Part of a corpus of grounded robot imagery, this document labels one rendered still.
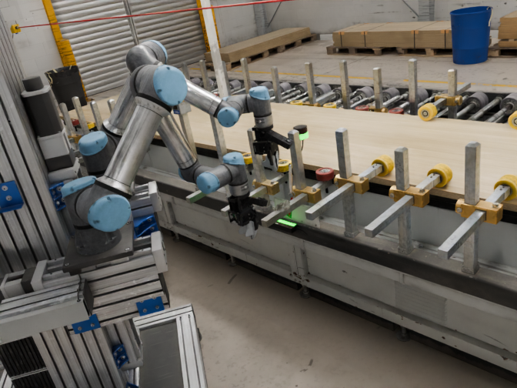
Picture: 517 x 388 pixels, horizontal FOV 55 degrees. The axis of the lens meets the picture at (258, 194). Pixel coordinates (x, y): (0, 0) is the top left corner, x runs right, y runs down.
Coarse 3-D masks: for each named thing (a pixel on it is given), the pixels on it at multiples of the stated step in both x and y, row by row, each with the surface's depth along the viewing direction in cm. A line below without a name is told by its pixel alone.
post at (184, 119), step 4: (180, 116) 257; (184, 116) 256; (180, 120) 258; (184, 120) 256; (188, 120) 259; (184, 124) 257; (188, 124) 259; (184, 128) 259; (188, 128) 260; (184, 132) 261; (188, 132) 260; (188, 136) 261; (192, 136) 262; (188, 140) 261; (192, 140) 263; (192, 144) 263; (192, 148) 264; (196, 152) 266; (196, 156) 267; (196, 184) 274; (196, 188) 274
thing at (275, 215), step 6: (330, 180) 222; (312, 186) 218; (318, 186) 217; (324, 186) 220; (294, 198) 211; (300, 198) 210; (306, 198) 212; (294, 204) 207; (300, 204) 210; (288, 210) 205; (270, 216) 199; (276, 216) 201; (282, 216) 203; (264, 222) 198; (270, 222) 199
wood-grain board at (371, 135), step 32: (192, 128) 317; (224, 128) 306; (288, 128) 285; (320, 128) 275; (352, 128) 266; (384, 128) 258; (416, 128) 250; (448, 128) 243; (480, 128) 236; (320, 160) 233; (352, 160) 227; (416, 160) 215; (448, 160) 210; (480, 160) 204; (512, 160) 199; (448, 192) 186; (480, 192) 180
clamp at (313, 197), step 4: (292, 188) 219; (304, 188) 216; (308, 188) 215; (296, 192) 217; (300, 192) 215; (304, 192) 213; (308, 192) 211; (312, 192) 210; (316, 192) 211; (320, 192) 213; (308, 196) 212; (312, 196) 210; (316, 196) 211; (320, 196) 213; (308, 200) 213; (312, 200) 211; (316, 200) 212
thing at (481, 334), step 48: (288, 192) 256; (384, 192) 211; (192, 240) 356; (240, 240) 313; (432, 240) 204; (480, 240) 188; (336, 288) 263; (384, 288) 241; (432, 336) 227; (480, 336) 212
